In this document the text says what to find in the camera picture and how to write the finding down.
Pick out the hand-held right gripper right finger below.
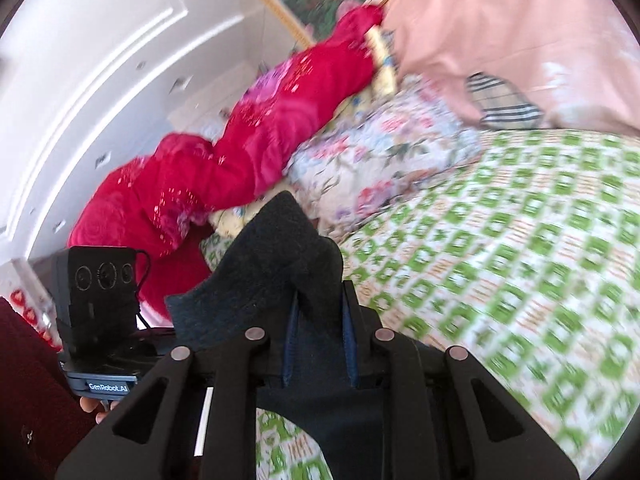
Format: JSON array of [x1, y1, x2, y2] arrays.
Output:
[[341, 280, 581, 480]]

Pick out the floral pillow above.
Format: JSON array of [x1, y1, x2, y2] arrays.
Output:
[[287, 75, 483, 241]]

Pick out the red heart printed cloth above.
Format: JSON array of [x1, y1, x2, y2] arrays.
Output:
[[10, 285, 63, 353]]

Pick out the red flowered blanket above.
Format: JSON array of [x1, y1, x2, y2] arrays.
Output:
[[67, 5, 386, 318]]

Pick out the pink duvet with plaid hearts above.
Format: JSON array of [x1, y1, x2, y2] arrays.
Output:
[[382, 0, 640, 136]]

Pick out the person's left hand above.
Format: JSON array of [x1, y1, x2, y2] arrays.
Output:
[[80, 396, 121, 426]]

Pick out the person's left forearm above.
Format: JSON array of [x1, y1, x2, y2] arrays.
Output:
[[0, 296, 98, 480]]

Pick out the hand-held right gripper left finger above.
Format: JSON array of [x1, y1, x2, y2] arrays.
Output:
[[55, 294, 302, 480]]

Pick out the green checked bed sheet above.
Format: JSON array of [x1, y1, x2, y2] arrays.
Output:
[[200, 127, 640, 480]]

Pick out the black cable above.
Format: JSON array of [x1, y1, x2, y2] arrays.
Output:
[[132, 250, 153, 331]]

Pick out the black pants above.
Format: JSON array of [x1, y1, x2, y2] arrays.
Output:
[[165, 190, 386, 480]]

